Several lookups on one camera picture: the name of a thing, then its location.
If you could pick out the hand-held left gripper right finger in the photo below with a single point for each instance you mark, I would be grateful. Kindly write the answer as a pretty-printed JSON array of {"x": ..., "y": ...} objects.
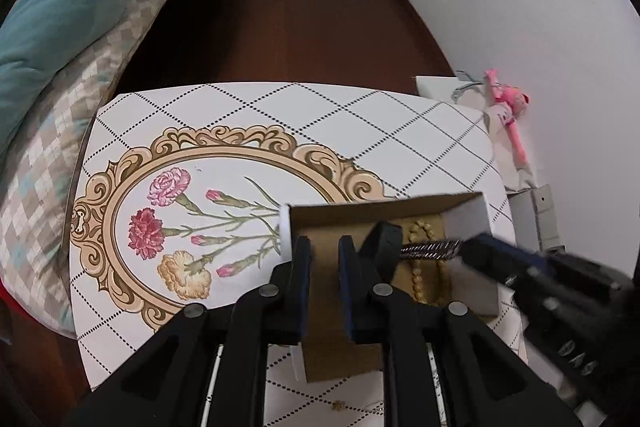
[{"x": 348, "y": 292}]

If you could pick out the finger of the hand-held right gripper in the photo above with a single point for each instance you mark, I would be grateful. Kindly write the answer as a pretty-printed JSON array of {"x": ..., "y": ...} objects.
[
  {"x": 382, "y": 247},
  {"x": 492, "y": 254}
]

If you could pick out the checkered bed sheet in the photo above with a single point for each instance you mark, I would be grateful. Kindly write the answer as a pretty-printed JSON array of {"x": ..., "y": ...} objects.
[{"x": 40, "y": 187}]

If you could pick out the teal duvet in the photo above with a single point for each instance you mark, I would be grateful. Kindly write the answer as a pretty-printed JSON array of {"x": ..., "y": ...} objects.
[{"x": 75, "y": 7}]

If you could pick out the brown cardboard jewelry box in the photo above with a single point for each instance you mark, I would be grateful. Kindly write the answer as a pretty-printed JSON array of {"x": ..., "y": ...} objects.
[{"x": 325, "y": 229}]

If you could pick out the pink plush toy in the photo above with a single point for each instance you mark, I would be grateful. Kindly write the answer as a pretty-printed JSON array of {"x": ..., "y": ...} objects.
[{"x": 507, "y": 104}]

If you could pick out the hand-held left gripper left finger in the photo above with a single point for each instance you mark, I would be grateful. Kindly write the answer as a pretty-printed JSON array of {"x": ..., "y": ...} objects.
[{"x": 303, "y": 292}]

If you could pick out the grey cardboard box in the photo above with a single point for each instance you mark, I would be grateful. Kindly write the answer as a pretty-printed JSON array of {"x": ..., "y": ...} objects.
[{"x": 537, "y": 217}]

